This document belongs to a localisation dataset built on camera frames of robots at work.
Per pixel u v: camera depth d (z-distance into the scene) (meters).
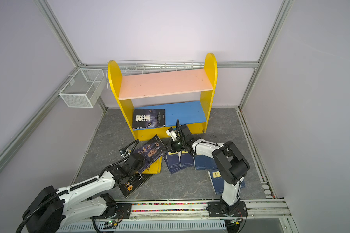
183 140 0.74
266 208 0.76
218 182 0.83
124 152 0.74
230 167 0.48
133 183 0.82
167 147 0.84
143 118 0.93
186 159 0.89
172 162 0.89
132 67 0.93
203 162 0.87
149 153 0.87
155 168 0.85
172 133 0.85
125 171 0.65
